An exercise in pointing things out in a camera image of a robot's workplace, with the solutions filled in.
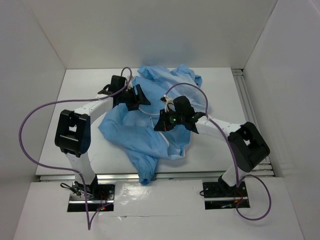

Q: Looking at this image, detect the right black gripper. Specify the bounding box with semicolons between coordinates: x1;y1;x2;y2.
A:
154;107;185;132

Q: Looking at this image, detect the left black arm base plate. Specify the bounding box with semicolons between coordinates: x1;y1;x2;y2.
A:
69;183;116;204

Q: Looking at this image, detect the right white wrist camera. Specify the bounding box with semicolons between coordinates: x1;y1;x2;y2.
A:
160;94;175;112

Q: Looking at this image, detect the black cable at left base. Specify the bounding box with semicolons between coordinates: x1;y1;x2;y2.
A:
60;182;86;198

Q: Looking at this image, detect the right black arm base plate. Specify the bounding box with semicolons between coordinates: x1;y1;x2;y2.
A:
202;181;248;198

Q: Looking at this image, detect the right aluminium frame rail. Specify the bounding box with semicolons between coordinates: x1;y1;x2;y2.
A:
231;69;275;178

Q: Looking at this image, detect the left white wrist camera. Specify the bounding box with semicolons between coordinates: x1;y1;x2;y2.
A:
125;76;134;91

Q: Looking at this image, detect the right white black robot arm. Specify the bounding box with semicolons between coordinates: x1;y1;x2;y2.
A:
154;95;270;196

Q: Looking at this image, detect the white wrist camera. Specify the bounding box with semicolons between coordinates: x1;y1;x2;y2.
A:
160;94;175;112
125;76;134;91

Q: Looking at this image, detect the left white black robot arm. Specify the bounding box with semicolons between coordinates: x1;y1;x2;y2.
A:
54;75;151;200

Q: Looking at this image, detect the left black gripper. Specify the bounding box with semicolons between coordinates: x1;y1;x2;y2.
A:
119;84;151;112

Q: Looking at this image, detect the light blue zip jacket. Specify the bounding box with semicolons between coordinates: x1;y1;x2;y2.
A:
97;64;215;186

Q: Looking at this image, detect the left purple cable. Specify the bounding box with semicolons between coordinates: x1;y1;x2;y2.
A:
19;66;133;230

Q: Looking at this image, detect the front aluminium frame rail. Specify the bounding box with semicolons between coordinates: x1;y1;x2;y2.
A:
39;171;223;182

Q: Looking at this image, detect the aluminium frame rail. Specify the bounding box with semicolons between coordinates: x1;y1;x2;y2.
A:
39;171;223;182
231;69;275;178

